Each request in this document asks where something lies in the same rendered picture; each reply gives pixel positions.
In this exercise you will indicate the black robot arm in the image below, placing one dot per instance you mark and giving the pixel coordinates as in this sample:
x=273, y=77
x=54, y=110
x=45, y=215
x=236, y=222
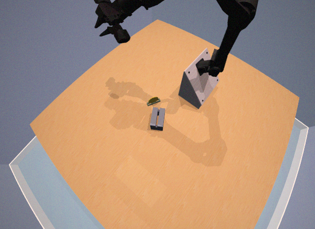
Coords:
x=240, y=14

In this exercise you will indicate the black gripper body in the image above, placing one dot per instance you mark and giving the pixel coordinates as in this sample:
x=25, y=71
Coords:
x=120, y=35

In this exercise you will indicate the gold coin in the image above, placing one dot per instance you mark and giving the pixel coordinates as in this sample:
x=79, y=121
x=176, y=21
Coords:
x=153, y=99

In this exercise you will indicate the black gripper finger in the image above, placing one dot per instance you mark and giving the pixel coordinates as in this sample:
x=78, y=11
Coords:
x=107, y=31
x=98, y=23

